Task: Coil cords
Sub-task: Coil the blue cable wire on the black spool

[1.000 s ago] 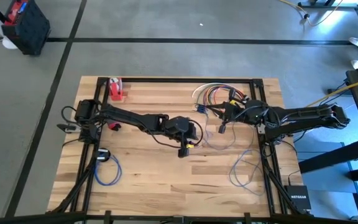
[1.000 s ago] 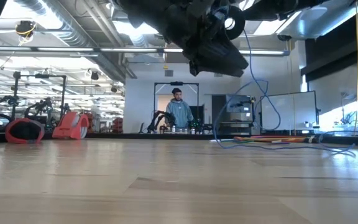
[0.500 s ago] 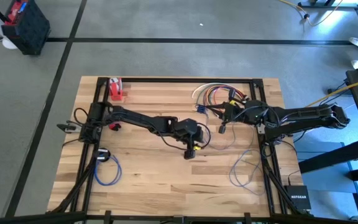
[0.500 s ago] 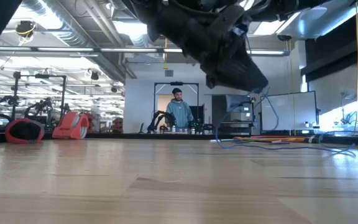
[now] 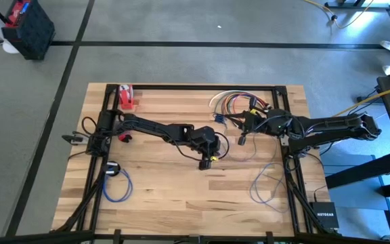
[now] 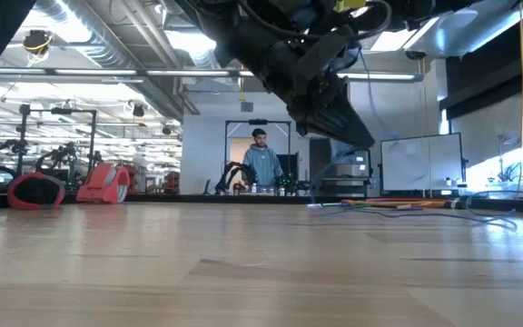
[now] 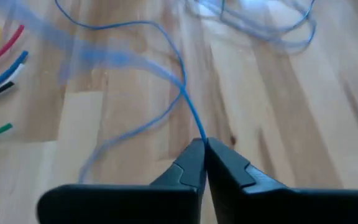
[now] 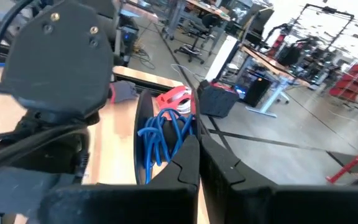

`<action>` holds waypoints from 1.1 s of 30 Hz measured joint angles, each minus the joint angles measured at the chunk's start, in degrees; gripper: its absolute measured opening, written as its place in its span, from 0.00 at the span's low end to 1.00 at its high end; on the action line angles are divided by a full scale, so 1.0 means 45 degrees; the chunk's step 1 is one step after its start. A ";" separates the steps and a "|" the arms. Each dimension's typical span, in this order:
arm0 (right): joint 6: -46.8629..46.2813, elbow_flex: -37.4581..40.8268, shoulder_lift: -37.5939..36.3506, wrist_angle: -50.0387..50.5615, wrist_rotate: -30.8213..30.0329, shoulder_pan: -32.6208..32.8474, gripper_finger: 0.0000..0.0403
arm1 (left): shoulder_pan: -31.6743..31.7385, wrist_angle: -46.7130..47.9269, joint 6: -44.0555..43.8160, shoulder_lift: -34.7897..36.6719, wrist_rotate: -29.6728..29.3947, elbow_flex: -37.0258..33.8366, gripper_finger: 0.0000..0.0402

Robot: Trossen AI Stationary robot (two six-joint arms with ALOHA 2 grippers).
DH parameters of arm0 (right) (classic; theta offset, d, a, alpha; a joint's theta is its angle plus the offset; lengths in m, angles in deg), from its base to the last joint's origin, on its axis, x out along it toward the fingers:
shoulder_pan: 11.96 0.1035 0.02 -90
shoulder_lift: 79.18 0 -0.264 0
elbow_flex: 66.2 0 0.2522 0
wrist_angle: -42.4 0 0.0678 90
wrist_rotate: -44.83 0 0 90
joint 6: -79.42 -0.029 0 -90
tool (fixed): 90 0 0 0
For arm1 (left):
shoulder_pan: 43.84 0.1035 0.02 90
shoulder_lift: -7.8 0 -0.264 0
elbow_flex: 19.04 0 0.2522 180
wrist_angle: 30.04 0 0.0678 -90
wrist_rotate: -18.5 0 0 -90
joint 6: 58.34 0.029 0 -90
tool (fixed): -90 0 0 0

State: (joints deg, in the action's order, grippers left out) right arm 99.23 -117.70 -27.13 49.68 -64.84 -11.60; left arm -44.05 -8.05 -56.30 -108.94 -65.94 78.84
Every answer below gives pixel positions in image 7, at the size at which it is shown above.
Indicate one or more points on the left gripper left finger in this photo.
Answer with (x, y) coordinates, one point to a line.
(166, 202)

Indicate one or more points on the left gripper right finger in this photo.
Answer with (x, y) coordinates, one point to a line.
(259, 205)

